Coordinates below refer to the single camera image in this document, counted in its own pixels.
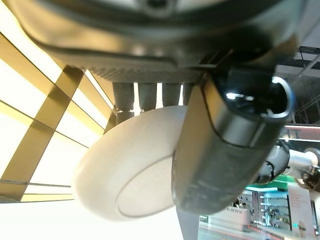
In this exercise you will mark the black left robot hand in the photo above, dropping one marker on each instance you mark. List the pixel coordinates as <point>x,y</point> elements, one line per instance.
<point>215,155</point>

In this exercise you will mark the white round plate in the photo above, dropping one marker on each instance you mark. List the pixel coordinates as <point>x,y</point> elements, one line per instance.
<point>125,165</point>

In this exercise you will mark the white display stand with print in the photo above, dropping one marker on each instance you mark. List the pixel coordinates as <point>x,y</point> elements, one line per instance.
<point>297,202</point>

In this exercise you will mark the gold lattice window frame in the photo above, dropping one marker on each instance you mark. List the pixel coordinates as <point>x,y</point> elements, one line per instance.
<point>42,117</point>

